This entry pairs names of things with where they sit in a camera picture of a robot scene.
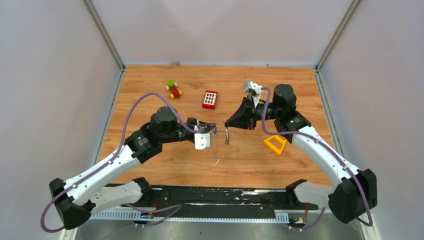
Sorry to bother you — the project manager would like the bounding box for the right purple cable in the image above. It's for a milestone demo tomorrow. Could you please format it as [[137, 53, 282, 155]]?
[[260, 87, 374, 232]]

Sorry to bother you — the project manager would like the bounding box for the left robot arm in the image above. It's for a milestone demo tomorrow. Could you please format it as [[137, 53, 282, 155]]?
[[48, 106, 216, 230]]

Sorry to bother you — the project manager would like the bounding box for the colourful toy brick car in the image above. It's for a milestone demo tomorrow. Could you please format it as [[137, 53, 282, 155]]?
[[165, 80, 183, 99]]

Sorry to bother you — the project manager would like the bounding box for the red window toy brick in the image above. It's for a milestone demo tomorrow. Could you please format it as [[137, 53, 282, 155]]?
[[202, 90, 218, 110]]

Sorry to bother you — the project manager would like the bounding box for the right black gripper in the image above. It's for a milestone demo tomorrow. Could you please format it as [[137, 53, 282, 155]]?
[[224, 94, 281, 131]]

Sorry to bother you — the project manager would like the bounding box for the purple cable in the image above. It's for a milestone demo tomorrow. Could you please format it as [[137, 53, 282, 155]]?
[[40, 92, 204, 234], [260, 87, 374, 232]]

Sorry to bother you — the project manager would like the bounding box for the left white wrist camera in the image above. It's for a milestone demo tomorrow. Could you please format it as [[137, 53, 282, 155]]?
[[194, 133, 212, 150]]

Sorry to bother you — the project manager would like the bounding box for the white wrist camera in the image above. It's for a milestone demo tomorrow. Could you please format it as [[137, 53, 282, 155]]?
[[242, 80, 263, 108], [194, 133, 212, 150]]

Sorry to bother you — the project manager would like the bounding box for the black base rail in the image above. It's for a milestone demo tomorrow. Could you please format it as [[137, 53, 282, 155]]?
[[120, 185, 320, 223]]

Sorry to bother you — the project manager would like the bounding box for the yellow triangular plastic piece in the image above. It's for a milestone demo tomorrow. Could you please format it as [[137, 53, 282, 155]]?
[[263, 135, 288, 156]]

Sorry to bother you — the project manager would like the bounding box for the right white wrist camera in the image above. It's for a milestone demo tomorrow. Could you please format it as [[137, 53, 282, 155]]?
[[242, 80, 263, 108]]

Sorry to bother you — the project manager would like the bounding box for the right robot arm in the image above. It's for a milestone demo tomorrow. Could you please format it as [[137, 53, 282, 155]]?
[[224, 80, 378, 227]]

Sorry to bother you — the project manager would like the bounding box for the silver keyring with keys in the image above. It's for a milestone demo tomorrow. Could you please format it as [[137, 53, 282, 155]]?
[[224, 123, 230, 145]]

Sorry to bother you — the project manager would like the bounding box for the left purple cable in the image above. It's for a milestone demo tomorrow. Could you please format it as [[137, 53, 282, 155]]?
[[40, 92, 204, 234]]

